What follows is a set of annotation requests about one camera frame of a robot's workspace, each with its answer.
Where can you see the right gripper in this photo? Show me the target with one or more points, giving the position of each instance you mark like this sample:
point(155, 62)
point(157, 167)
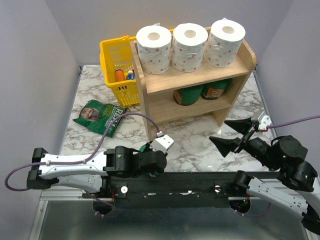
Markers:
point(224, 145)

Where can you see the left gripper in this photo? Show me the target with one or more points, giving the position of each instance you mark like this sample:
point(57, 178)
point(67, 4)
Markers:
point(144, 152)

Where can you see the green brown roll front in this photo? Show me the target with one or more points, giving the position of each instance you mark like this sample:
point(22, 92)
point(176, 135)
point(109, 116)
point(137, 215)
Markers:
point(214, 90)

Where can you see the floral paper towel roll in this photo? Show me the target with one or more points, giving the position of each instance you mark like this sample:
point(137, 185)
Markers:
point(154, 49)
point(224, 41)
point(188, 46)

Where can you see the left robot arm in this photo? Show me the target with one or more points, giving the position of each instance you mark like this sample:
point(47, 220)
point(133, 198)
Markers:
point(85, 173)

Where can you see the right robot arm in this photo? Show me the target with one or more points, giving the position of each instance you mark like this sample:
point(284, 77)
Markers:
point(284, 154)

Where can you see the wooden two-tier shelf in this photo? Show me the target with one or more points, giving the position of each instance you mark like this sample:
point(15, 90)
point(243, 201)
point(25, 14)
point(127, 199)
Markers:
point(155, 92)

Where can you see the green crisps bag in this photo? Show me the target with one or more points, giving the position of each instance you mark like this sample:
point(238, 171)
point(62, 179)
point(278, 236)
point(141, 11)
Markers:
point(96, 116)

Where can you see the blue white bottle in basket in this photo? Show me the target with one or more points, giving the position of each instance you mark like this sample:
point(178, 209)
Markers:
point(130, 75)

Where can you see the orange bottle in basket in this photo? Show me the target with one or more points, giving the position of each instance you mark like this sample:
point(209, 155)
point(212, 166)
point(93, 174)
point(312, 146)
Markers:
point(119, 75)

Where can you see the yellow plastic shopping basket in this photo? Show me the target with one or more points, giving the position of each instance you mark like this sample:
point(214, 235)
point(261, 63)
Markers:
point(116, 54)

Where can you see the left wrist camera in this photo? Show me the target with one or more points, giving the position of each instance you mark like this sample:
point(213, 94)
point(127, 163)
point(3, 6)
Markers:
point(162, 142)

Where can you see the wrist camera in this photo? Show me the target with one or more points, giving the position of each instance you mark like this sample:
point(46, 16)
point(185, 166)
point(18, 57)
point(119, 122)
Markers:
point(162, 142)
point(260, 121)

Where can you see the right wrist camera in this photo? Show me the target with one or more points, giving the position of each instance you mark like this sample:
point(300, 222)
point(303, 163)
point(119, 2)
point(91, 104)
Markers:
point(260, 121)

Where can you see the black front rail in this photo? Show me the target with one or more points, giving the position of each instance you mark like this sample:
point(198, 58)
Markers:
point(171, 190)

